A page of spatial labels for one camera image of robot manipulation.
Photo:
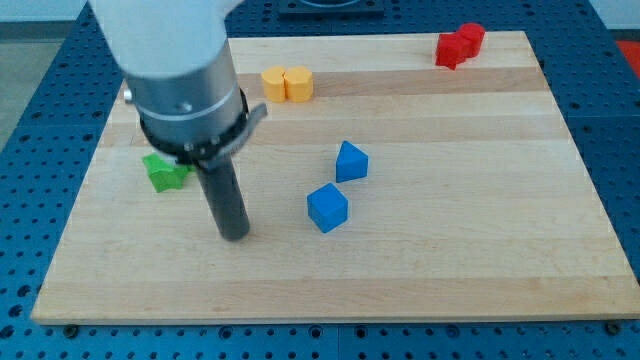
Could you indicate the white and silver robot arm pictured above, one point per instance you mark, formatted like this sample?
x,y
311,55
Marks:
x,y
176,60

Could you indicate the blue cube block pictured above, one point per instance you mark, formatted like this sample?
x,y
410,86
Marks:
x,y
327,207

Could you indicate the blue triangular prism block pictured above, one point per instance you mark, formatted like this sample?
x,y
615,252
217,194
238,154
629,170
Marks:
x,y
351,163

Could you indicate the light wooden board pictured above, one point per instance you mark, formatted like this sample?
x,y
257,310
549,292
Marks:
x,y
477,205

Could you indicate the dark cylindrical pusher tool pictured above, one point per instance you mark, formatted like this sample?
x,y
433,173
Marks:
x,y
223,194

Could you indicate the yellow half-round block right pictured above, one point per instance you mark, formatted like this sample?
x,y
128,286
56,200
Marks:
x,y
299,84

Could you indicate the yellow half-round block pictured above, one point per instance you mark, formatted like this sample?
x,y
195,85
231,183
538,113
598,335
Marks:
x,y
299,84
273,84

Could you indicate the yellow half-round block left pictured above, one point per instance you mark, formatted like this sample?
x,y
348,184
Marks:
x,y
273,84

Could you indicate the green star block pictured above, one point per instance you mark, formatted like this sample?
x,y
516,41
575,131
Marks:
x,y
164,175

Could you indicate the red angular block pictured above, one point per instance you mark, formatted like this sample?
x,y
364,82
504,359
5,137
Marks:
x,y
452,49

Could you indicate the red cylinder block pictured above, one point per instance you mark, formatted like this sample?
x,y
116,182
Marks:
x,y
474,34

